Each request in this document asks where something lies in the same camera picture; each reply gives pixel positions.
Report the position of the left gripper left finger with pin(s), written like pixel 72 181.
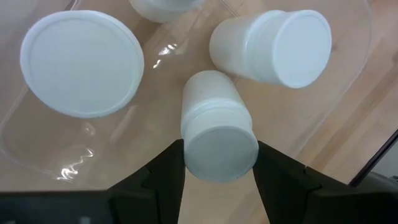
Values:
pixel 155 193

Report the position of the white pill bottle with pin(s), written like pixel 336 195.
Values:
pixel 273 48
pixel 217 133
pixel 82 63
pixel 164 9

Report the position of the clear plastic basket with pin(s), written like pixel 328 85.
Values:
pixel 155 130

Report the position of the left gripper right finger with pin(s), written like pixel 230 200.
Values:
pixel 286 193

